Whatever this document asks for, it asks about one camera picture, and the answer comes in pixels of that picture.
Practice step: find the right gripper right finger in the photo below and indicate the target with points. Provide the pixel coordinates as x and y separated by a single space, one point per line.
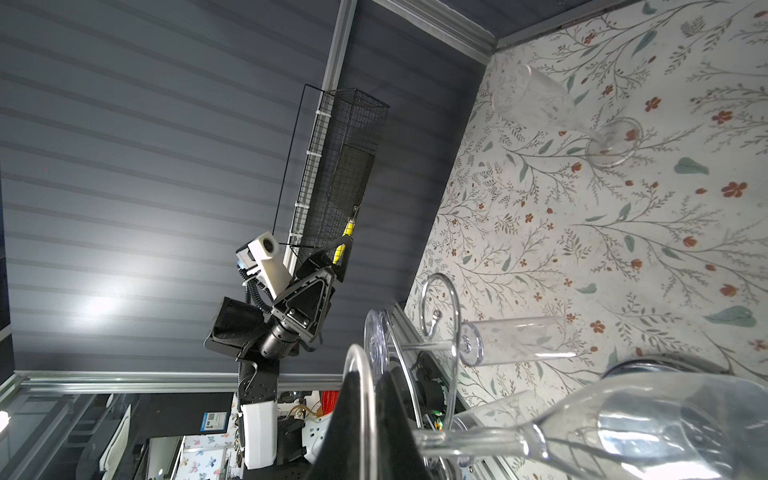
398 456

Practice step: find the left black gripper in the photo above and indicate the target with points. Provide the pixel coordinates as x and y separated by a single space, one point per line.
300 311

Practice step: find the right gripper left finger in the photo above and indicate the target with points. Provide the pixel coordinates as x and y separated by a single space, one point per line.
343 451

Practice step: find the clear champagne flute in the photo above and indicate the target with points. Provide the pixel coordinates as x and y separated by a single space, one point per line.
481 343
523 94

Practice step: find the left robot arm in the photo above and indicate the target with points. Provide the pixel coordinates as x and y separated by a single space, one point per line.
243 330

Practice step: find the chrome wine glass rack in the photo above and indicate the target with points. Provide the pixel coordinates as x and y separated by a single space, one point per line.
429 368

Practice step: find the black pad in basket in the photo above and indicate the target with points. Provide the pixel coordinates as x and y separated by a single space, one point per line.
349 182

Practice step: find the floral table mat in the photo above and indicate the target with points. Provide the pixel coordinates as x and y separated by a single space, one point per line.
663 255

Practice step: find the hanging glass right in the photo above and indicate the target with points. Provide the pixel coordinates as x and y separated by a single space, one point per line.
640 425

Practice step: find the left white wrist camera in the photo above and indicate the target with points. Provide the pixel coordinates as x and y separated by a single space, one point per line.
260 259

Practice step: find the black wire mesh basket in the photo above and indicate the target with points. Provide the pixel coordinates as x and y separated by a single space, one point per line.
336 135

